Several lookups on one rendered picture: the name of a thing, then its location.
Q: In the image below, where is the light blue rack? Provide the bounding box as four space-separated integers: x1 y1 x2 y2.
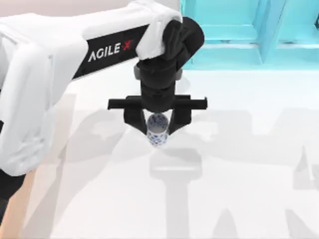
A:
178 0 319 71

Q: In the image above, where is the blue and white patterned cup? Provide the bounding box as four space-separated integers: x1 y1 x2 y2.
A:
146 113 170 148

